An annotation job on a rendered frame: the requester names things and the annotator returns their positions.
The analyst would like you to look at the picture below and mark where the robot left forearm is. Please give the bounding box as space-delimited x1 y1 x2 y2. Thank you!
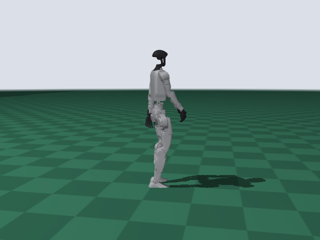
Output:
148 94 155 114

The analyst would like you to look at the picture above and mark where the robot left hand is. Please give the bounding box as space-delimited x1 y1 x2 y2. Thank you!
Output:
145 109 156 128

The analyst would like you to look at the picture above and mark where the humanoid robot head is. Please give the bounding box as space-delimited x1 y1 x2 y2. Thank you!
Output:
152 50 168 71

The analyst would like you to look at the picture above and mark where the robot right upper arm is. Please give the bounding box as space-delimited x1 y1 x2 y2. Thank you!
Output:
158 71 173 98

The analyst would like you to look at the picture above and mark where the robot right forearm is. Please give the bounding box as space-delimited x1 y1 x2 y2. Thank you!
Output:
170 91 184 112

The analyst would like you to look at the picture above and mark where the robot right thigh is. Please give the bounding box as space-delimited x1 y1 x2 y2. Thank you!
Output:
155 114 173 155

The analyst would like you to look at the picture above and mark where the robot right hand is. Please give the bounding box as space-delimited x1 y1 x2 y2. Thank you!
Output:
177 109 187 122

